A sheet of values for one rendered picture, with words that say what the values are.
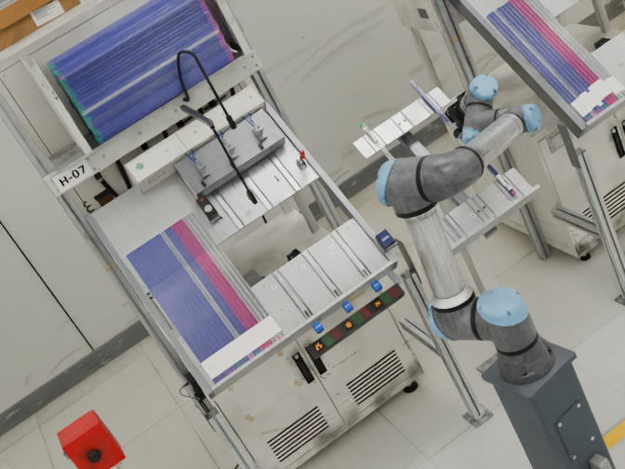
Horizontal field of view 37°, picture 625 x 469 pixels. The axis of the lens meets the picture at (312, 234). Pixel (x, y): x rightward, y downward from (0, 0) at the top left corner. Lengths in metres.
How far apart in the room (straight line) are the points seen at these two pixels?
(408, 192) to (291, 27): 2.52
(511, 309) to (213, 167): 1.09
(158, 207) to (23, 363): 1.93
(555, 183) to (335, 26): 1.71
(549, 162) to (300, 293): 1.14
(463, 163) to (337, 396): 1.33
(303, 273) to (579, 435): 0.93
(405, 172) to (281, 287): 0.73
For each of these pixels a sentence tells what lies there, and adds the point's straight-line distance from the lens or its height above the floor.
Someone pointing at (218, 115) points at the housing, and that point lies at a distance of 3.06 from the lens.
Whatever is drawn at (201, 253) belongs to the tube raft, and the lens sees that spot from 2.93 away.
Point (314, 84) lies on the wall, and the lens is 4.81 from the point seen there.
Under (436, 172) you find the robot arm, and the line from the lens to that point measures 2.26.
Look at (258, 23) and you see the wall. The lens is 4.66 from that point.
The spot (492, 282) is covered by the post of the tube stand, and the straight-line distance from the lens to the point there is 3.21.
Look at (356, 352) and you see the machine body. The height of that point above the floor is 0.31.
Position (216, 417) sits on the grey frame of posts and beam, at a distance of 2.86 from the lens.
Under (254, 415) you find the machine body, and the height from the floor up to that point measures 0.35.
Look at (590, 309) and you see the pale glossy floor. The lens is 3.59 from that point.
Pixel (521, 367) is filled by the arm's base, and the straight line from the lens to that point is 2.52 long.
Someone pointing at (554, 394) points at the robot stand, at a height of 0.49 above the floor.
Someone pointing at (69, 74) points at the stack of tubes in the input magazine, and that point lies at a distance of 2.90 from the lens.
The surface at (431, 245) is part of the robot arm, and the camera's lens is 2.40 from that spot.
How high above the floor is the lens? 2.19
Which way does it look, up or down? 27 degrees down
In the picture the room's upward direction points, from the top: 29 degrees counter-clockwise
